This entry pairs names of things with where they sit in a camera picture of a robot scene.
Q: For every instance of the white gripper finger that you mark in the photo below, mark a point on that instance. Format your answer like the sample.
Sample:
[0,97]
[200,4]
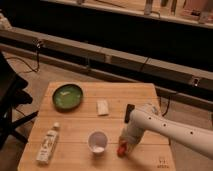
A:
[129,148]
[121,142]

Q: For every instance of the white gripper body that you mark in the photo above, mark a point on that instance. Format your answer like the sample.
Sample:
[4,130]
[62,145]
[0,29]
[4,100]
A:
[132,134]

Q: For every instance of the red pepper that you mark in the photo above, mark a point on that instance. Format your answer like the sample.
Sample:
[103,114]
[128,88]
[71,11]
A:
[121,150]

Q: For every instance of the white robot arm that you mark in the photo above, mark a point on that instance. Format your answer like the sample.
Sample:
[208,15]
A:
[138,120]

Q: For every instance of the white sponge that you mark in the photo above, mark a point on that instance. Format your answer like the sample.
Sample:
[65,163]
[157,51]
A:
[102,107]

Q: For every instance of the white paper cup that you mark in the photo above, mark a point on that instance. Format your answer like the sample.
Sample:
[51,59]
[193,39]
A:
[97,142]

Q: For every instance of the black remote control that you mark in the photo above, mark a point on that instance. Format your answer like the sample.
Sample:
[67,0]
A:
[129,109]

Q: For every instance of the green plate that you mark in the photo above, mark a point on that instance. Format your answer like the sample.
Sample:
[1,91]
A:
[67,97]

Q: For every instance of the white tube bottle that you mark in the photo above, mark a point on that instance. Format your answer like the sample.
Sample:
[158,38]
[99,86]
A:
[48,144]

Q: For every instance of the black office chair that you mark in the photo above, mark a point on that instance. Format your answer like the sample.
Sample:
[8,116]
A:
[12,94]

